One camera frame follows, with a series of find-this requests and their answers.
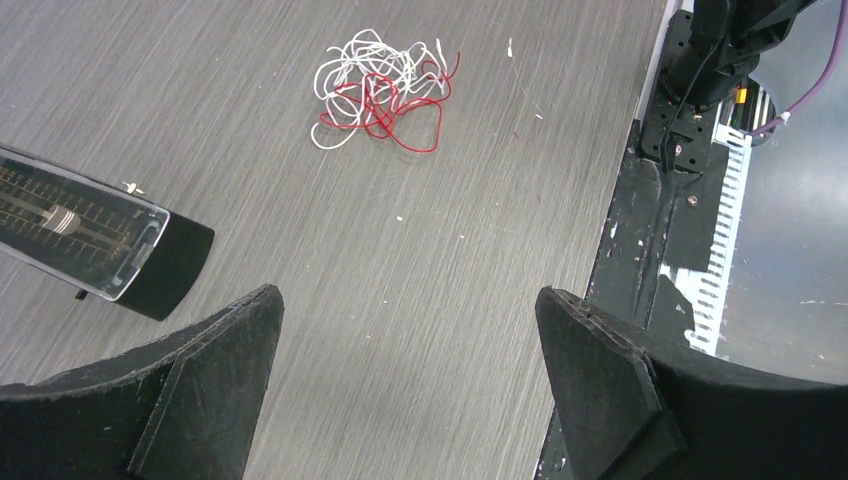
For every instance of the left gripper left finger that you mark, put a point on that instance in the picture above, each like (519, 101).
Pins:
(185, 406)

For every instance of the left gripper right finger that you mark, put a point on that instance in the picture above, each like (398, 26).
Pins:
(633, 405)

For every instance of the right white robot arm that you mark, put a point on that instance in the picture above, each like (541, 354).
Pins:
(726, 40)

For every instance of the black metronome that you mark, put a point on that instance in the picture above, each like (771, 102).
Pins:
(99, 238)

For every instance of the white slotted cable duct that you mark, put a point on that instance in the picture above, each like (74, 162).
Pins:
(706, 287)

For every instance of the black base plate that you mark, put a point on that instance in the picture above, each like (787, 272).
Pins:
(665, 196)

